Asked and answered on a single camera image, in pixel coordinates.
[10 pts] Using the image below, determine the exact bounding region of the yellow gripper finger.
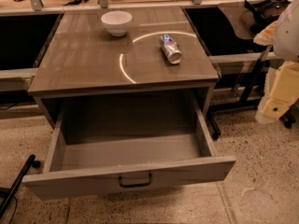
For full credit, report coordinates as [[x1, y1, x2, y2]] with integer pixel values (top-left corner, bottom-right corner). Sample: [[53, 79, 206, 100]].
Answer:
[[253, 21, 277, 46], [255, 61, 299, 124]]

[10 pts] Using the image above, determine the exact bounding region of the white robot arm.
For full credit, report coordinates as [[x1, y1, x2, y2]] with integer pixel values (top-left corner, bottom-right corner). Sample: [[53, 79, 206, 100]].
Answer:
[[253, 0, 299, 124]]

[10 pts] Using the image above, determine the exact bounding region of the grey cabinet with glass top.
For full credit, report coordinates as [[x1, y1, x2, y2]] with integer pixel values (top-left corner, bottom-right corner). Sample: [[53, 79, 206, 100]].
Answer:
[[27, 6, 221, 129]]

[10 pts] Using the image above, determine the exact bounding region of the open grey top drawer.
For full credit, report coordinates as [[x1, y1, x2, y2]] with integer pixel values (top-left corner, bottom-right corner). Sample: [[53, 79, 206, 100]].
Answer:
[[23, 91, 235, 200]]

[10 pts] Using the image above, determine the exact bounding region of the black VR headset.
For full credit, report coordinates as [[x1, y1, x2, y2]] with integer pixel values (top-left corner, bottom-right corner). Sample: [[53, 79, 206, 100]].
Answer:
[[244, 0, 291, 33]]

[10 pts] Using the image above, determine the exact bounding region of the dark side table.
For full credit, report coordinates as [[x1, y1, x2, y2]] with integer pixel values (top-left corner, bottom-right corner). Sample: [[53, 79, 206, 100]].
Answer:
[[207, 1, 281, 114]]

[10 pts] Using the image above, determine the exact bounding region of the white ceramic bowl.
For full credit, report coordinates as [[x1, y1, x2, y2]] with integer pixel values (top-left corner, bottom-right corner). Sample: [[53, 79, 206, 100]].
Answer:
[[101, 11, 133, 36]]

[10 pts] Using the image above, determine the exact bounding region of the black stand leg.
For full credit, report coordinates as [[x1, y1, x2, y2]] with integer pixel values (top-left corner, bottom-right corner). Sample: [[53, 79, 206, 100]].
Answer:
[[0, 155, 40, 218]]

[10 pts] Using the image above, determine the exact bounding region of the black drawer handle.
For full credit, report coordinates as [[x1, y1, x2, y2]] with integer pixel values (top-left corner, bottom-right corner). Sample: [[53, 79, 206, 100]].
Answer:
[[119, 174, 152, 189]]

